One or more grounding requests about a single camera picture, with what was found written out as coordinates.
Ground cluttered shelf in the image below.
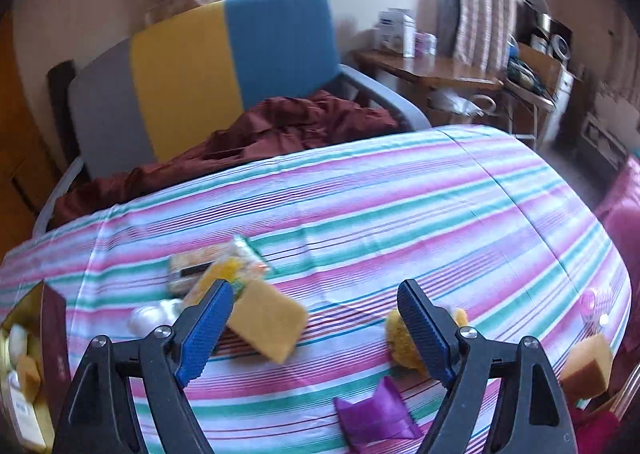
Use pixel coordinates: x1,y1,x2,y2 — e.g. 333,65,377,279
502,0,587,147

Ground black rolled mat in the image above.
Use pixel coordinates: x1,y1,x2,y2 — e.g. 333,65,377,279
46,60,83,175

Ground wooden side desk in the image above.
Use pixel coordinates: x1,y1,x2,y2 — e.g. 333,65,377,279
352,50,504,95

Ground pink red cloth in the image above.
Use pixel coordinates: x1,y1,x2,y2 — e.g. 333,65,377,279
570,154,640,454

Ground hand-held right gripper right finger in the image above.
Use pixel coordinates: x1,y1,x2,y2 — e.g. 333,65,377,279
397,279,578,454

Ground wooden wardrobe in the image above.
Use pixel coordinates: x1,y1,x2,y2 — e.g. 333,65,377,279
0,14,57,255

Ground striped bed sheet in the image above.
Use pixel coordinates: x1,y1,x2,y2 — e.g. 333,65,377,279
0,125,633,454

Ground orange sponge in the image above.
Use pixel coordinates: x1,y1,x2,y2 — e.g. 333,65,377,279
17,356,44,403
228,279,309,365
559,334,614,401

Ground maroon blanket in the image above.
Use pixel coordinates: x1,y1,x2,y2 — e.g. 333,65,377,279
52,90,401,227

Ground white carton box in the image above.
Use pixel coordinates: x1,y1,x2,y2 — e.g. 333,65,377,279
377,8,417,57

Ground dark red box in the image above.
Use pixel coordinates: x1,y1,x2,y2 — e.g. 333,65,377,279
0,281,69,454

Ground cream cloth ball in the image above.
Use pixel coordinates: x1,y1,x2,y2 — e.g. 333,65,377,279
8,324,29,360

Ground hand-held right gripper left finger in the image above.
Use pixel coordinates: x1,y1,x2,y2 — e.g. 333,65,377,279
52,279,236,454

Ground grey yellow blue chair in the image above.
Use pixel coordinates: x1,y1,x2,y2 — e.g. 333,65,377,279
32,0,432,237

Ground purple pouch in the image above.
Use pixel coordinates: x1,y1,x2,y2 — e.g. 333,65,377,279
333,376,424,441

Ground pink white round object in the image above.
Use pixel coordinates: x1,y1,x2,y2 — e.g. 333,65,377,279
582,288,612,333

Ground yellow sock ball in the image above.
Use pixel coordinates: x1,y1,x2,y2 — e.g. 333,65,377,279
385,306,469,376

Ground yellow green packet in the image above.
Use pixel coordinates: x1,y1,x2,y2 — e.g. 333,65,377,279
212,234,274,293

